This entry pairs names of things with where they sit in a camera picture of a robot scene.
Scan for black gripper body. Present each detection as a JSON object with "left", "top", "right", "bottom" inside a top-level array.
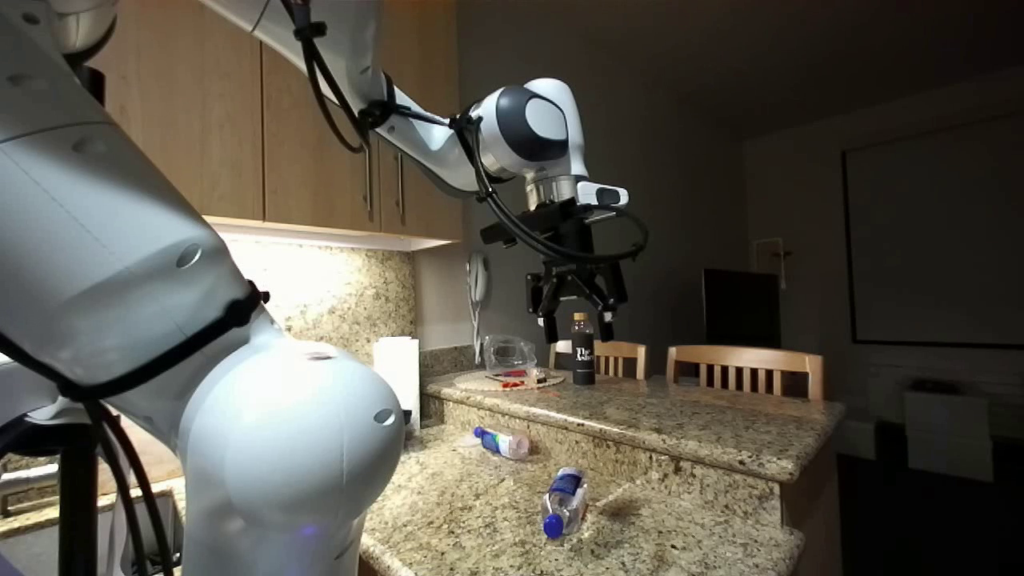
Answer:
[{"left": 524, "top": 201, "right": 626, "bottom": 299}]

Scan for clear bottle blue cap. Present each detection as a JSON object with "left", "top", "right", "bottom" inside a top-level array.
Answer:
[{"left": 541, "top": 466, "right": 585, "bottom": 540}]

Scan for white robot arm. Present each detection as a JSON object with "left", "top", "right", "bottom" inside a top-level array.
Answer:
[{"left": 0, "top": 0, "right": 632, "bottom": 576}]

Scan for dark bottle on counter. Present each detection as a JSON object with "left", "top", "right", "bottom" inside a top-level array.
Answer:
[{"left": 570, "top": 311, "right": 596, "bottom": 384}]

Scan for small bottle blue cap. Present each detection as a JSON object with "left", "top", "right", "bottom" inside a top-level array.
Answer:
[{"left": 475, "top": 425, "right": 532, "bottom": 461}]

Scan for wooden chair left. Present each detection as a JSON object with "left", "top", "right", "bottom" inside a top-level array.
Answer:
[{"left": 547, "top": 340, "right": 647, "bottom": 382}]

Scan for wooden chair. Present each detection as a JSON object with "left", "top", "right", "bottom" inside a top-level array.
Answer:
[
  {"left": 667, "top": 341, "right": 827, "bottom": 400},
  {"left": 547, "top": 340, "right": 647, "bottom": 382}
]

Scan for clear glass bowl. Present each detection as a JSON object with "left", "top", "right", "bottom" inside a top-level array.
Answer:
[{"left": 484, "top": 337, "right": 538, "bottom": 374}]

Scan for plate with red food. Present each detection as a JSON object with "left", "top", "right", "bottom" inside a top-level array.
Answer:
[{"left": 497, "top": 367, "right": 567, "bottom": 390}]

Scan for dark monitor screen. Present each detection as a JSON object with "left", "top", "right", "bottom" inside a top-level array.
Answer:
[{"left": 701, "top": 270, "right": 781, "bottom": 346}]

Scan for wooden chair right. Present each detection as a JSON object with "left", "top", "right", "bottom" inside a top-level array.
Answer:
[{"left": 667, "top": 341, "right": 827, "bottom": 400}]

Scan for paper towel roll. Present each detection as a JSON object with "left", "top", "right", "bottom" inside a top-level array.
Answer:
[{"left": 370, "top": 337, "right": 423, "bottom": 428}]

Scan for black vertical pole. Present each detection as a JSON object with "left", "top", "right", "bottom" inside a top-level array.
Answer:
[{"left": 57, "top": 425, "right": 97, "bottom": 576}]

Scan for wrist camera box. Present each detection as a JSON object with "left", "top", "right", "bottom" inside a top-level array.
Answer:
[{"left": 575, "top": 179, "right": 632, "bottom": 207}]

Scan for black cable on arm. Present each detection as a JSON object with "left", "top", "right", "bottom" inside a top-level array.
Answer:
[{"left": 278, "top": 0, "right": 653, "bottom": 266}]

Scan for wooden wall cabinets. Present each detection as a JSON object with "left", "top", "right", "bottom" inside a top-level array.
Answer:
[{"left": 97, "top": 0, "right": 465, "bottom": 243}]

